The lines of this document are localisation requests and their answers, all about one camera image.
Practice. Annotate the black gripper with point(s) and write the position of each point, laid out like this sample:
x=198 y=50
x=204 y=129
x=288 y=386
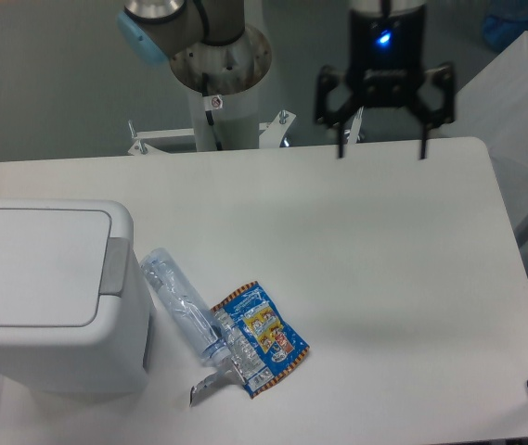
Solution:
x=386 y=69

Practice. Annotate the white push-button trash can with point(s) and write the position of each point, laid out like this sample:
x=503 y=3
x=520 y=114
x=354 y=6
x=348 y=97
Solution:
x=75 y=310

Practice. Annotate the grey robot arm, blue caps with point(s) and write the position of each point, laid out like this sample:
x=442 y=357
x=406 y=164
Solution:
x=220 y=58

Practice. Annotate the white cloth covered table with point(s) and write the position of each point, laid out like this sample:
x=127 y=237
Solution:
x=493 y=107

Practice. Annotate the blue object on floor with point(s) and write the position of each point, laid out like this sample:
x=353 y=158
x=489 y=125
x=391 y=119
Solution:
x=504 y=22

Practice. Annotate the blue snack wrapper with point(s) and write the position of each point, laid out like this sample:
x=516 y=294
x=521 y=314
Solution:
x=258 y=348

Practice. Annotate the crushed clear plastic bottle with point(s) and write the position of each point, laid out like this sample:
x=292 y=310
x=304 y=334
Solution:
x=186 y=306

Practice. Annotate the white pedestal base frame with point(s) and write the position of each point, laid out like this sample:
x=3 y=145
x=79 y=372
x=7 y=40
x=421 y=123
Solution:
x=272 y=134

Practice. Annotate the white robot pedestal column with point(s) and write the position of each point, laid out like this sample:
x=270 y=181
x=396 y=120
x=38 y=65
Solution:
x=225 y=122

